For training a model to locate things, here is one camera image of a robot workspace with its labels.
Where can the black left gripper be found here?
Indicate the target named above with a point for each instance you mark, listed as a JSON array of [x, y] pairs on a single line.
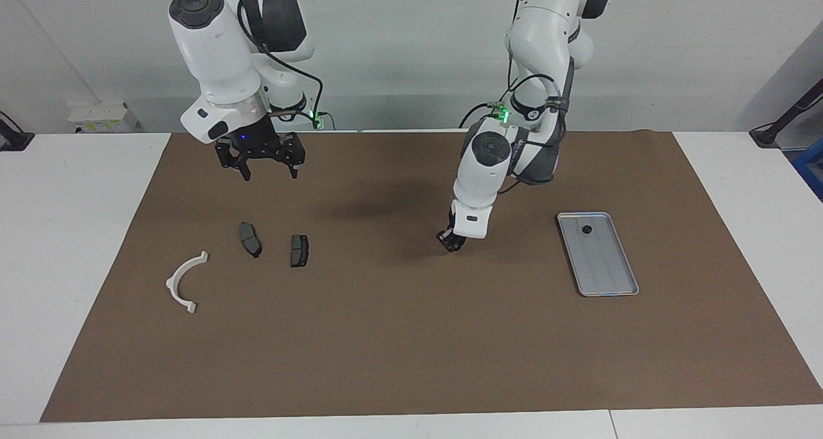
[[451, 223]]

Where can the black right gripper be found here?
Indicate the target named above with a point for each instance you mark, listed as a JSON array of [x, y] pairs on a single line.
[[257, 143]]

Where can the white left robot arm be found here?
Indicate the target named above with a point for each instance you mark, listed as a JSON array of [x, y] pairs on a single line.
[[488, 169]]

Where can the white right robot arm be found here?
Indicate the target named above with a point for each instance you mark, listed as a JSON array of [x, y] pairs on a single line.
[[212, 47]]

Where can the silver metal tray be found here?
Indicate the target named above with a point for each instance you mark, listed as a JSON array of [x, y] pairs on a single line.
[[611, 272]]

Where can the dark grey curved brake pad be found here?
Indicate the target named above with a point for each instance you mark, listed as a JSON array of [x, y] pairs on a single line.
[[248, 236]]

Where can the brown table mat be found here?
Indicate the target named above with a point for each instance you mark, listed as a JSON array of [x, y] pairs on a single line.
[[411, 336]]

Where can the dark grey rectangular brake pad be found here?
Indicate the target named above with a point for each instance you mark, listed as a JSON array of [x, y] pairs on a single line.
[[299, 251]]

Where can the white box with yellow labels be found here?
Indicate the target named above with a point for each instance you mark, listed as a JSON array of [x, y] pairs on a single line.
[[103, 114]]

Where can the blue crate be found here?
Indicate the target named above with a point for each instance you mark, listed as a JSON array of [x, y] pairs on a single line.
[[811, 169]]

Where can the white curved plastic bracket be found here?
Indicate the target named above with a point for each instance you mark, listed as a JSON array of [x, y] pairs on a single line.
[[171, 283]]

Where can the black clamp mount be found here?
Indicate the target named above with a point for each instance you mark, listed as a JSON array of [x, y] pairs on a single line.
[[13, 140]]

